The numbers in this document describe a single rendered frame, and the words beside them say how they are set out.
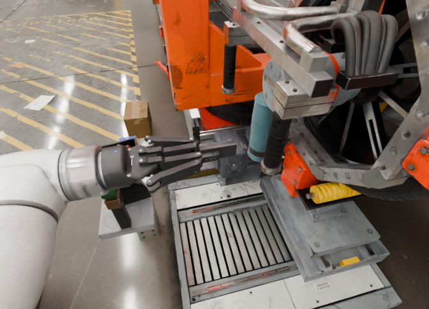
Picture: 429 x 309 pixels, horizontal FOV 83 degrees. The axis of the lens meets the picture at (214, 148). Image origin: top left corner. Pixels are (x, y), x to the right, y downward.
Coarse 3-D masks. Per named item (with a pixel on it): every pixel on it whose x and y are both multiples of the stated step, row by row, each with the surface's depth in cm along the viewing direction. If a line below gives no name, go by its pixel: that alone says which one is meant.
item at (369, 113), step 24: (384, 0) 54; (408, 24) 50; (408, 72) 52; (360, 96) 69; (384, 96) 58; (312, 120) 85; (336, 120) 86; (360, 120) 87; (336, 144) 79; (360, 144) 79; (384, 144) 61
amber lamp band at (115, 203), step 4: (120, 192) 67; (120, 196) 66; (104, 200) 64; (108, 200) 64; (112, 200) 64; (116, 200) 64; (120, 200) 65; (108, 204) 64; (112, 204) 65; (116, 204) 65; (120, 204) 66; (108, 208) 66; (112, 208) 66; (116, 208) 66
